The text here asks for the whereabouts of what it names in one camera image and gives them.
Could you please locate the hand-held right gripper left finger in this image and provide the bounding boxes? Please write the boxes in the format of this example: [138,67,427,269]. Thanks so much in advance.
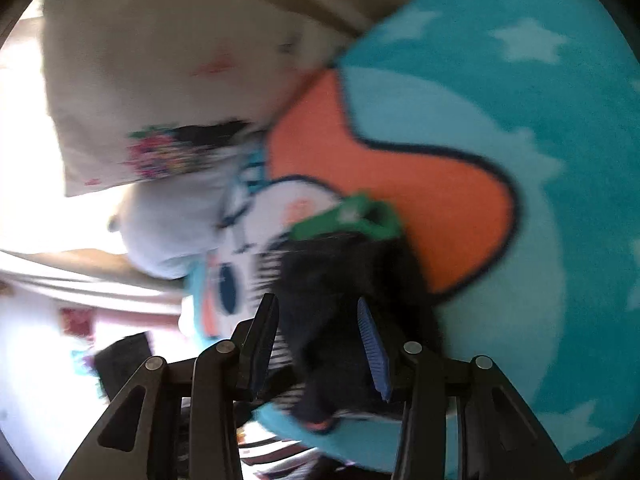
[57,292,281,480]

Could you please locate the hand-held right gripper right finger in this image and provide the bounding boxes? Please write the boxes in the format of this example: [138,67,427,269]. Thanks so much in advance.
[356,296,576,480]

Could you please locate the navy frog print pants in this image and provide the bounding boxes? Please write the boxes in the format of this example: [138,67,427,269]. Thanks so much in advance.
[254,191,447,435]

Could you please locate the dark object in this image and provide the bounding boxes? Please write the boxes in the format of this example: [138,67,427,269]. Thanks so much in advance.
[94,332,153,403]

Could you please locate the teal printed fleece blanket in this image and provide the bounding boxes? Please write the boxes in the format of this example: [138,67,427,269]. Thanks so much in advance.
[177,0,640,478]

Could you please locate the light blue plush pillow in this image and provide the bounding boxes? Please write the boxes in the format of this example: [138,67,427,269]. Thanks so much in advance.
[107,162,246,281]

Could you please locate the cream floral printed cushion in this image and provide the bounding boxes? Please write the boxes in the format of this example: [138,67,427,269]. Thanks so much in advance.
[39,0,323,200]

